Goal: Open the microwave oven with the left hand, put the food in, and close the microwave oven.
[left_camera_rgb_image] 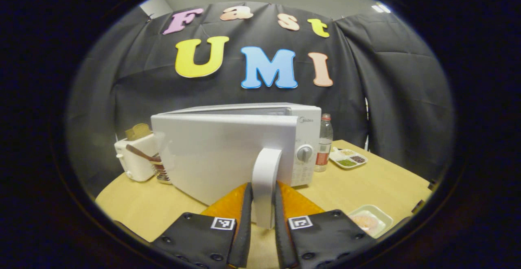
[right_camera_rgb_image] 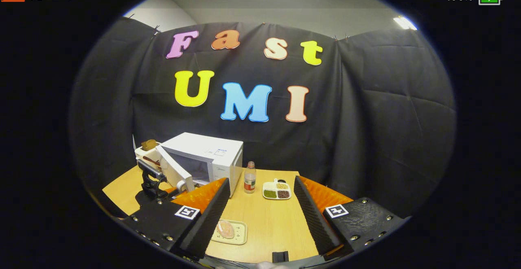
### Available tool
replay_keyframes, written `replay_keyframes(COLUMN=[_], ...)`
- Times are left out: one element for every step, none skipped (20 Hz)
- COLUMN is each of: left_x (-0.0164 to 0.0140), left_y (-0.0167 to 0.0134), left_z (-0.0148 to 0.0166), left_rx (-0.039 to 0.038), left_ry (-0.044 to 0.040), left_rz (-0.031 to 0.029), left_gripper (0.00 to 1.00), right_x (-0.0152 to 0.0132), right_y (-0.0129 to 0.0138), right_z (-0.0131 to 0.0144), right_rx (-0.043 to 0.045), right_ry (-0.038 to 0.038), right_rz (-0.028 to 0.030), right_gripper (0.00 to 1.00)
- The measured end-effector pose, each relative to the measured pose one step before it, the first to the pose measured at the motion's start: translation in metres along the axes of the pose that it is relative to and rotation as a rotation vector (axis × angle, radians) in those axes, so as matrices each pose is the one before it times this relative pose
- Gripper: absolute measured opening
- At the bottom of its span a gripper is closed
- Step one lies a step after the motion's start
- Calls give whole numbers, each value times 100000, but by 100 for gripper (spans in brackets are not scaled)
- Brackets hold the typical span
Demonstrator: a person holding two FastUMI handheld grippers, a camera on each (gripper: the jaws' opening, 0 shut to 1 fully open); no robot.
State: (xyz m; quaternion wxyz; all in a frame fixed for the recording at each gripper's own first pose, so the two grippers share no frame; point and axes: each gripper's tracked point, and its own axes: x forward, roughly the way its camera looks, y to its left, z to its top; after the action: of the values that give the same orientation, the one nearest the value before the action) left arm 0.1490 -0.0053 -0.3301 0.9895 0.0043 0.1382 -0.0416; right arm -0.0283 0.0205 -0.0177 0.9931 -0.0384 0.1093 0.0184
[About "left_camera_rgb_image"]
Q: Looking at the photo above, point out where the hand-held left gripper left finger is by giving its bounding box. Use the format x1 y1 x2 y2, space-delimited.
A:
149 182 254 269

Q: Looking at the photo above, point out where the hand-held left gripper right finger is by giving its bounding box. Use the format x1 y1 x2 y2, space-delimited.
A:
274 181 377 269

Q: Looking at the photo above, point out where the white microwave oven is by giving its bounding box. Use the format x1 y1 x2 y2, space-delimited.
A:
151 102 322 230

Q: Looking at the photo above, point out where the pale pink meat piece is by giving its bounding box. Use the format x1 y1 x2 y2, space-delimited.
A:
352 213 377 233

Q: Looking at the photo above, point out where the clear bottle with red label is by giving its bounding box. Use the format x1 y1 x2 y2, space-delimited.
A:
314 114 333 173

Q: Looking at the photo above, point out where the white divided dish of beans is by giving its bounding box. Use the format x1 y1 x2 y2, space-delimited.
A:
329 147 368 169

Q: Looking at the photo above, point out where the pale green rectangular plate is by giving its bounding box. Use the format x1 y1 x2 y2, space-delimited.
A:
348 204 394 238

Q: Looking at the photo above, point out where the white toaster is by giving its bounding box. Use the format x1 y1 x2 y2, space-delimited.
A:
114 133 159 182

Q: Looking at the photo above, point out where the brown bread slice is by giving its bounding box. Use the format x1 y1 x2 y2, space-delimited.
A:
124 123 152 141

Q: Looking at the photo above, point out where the black backdrop cloth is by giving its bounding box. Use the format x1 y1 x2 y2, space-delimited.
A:
65 1 455 198

